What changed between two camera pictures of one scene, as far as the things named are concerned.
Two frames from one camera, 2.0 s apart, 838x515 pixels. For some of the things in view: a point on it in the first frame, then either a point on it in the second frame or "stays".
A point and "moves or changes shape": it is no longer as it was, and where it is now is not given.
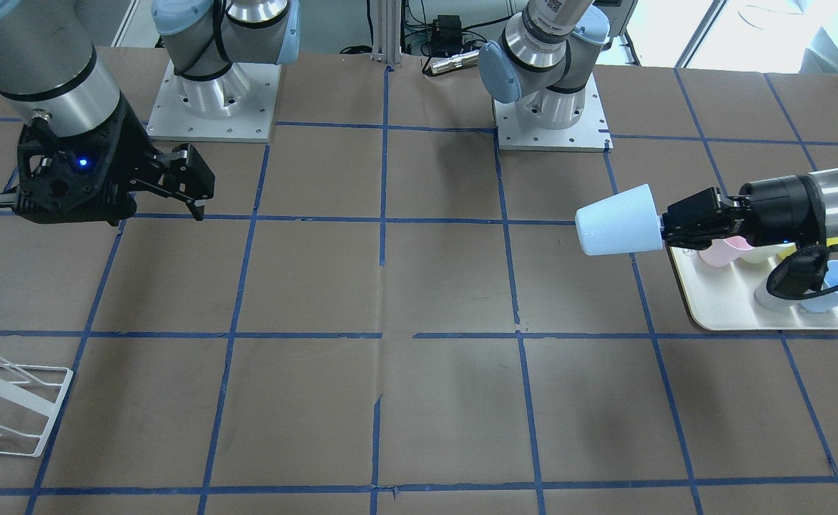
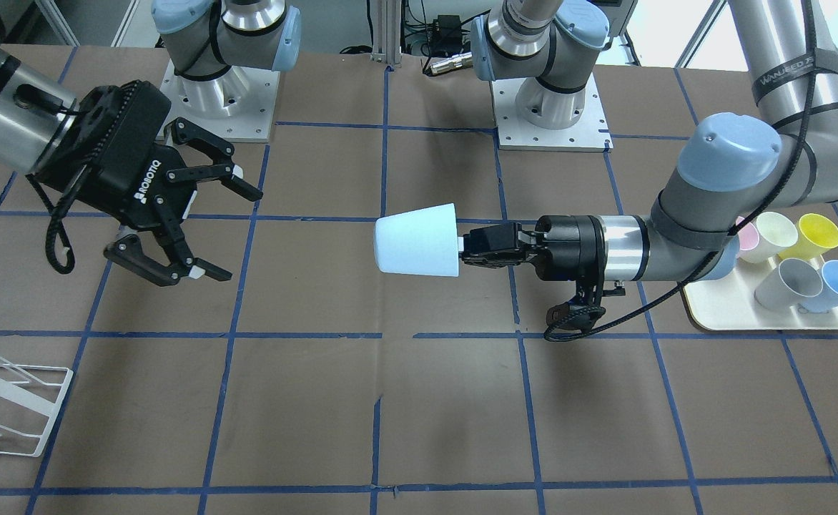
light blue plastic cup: (625, 222) moves or changes shape
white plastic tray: (723, 297) stays
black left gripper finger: (699, 209) -> (500, 237)
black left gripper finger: (701, 237) -> (498, 257)
